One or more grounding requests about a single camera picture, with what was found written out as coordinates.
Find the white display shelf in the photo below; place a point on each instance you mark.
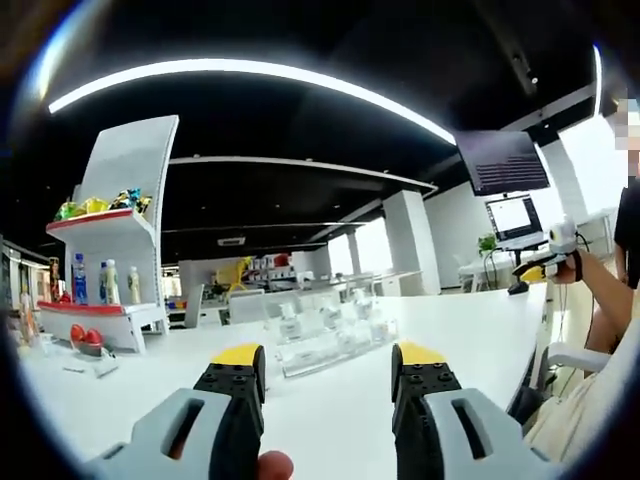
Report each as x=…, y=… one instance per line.
x=130, y=160

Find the background storage shelf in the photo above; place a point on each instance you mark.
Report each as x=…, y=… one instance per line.
x=271, y=265

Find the small green plant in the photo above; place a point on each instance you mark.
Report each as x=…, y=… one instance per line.
x=487, y=244

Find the person in beige trousers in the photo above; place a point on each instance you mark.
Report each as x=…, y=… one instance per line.
x=590, y=410

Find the blue black snack bag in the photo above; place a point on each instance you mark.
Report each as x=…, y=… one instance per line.
x=126, y=198

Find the dark snack tube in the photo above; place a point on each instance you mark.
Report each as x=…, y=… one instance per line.
x=55, y=277

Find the ceiling air vent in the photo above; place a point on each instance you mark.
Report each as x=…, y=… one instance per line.
x=231, y=241

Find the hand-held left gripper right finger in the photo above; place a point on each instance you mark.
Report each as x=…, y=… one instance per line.
x=450, y=430

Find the pale drink bottle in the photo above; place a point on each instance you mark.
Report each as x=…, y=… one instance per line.
x=134, y=286

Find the red snack tube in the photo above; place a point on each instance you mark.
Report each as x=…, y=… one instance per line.
x=66, y=298

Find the grey desk partition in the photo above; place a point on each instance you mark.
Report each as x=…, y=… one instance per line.
x=246, y=306

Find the yellow black snack bag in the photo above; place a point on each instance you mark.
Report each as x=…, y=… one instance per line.
x=145, y=204

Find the black monitor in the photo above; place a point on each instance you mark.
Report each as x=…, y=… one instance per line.
x=505, y=162

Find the green snack bag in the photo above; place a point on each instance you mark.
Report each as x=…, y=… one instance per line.
x=67, y=211

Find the small blue drink bottle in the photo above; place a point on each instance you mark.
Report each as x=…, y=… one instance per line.
x=102, y=285

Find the cream drink bottle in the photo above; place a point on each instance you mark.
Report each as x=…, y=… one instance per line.
x=113, y=282

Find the white handheld tool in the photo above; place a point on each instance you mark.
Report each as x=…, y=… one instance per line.
x=107, y=364

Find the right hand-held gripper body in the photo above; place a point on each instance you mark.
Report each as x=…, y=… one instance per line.
x=564, y=235

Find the person's right hand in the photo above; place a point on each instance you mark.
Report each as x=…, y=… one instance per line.
x=569, y=267

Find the open laptop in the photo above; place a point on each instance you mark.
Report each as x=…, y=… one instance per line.
x=515, y=222

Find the clear acrylic reagent rack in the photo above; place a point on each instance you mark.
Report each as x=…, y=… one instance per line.
x=305, y=357

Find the person's left hand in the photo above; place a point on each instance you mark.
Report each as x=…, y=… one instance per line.
x=275, y=467

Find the white office chair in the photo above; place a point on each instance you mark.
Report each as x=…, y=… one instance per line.
x=575, y=356

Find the large blue drink bottle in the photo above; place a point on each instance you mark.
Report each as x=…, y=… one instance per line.
x=80, y=282

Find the curved ceiling light strip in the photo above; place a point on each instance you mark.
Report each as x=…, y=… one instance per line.
x=240, y=66

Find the thin grey strip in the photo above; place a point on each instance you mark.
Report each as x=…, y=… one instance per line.
x=74, y=370

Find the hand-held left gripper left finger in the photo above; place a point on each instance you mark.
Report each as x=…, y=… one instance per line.
x=190, y=430

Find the black mouse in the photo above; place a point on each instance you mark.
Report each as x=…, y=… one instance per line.
x=518, y=288

